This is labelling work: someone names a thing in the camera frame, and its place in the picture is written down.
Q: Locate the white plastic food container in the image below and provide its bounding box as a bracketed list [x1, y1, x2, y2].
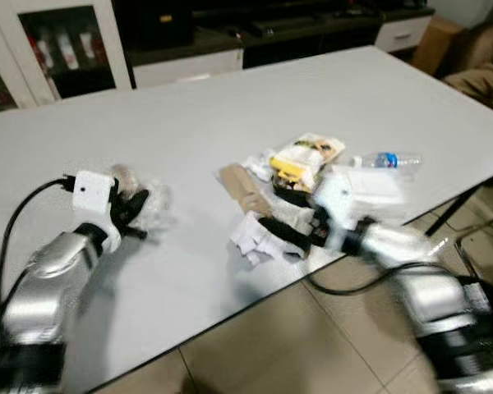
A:
[329, 164, 408, 208]

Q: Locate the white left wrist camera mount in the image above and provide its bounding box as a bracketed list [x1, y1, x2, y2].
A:
[72, 170, 117, 233]

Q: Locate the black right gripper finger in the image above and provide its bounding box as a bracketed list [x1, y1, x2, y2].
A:
[271, 186, 315, 210]
[257, 215, 311, 247]

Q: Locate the wide white drawer front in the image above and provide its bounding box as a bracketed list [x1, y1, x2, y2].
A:
[133, 49, 245, 89]

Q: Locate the brown cardboard box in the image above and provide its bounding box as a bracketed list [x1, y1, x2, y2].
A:
[411, 16, 466, 77]

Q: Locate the brown cardboard piece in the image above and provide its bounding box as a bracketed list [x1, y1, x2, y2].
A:
[219, 163, 274, 217]

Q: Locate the clear plastic water bottle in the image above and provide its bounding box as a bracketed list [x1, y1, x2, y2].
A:
[352, 151, 423, 170]

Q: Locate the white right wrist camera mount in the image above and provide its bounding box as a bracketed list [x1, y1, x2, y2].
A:
[311, 171, 356, 251]

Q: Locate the small white drawer front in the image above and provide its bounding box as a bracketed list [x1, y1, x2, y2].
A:
[375, 15, 435, 54]

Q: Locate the brown armchair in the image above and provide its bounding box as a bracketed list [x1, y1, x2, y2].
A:
[442, 21, 493, 114]

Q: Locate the clear plastic wrap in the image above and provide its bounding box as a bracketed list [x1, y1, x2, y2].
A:
[107, 163, 175, 232]

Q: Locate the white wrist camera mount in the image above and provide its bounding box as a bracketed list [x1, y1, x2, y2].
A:
[311, 171, 356, 251]
[72, 170, 117, 233]

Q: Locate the dark low tv stand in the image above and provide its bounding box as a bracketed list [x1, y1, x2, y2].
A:
[115, 0, 436, 89]

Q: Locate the large white crumpled tissue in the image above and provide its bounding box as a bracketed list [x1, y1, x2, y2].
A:
[228, 212, 306, 268]

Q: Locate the white glass door cabinet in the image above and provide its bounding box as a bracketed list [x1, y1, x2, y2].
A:
[0, 0, 134, 112]

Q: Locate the small white crumpled tissue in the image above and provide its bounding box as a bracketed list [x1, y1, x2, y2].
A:
[243, 149, 280, 178]

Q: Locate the yellow white snack packet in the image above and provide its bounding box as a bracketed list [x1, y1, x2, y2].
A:
[269, 133, 347, 195]

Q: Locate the black table leg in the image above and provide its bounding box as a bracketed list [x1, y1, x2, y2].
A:
[426, 168, 493, 239]

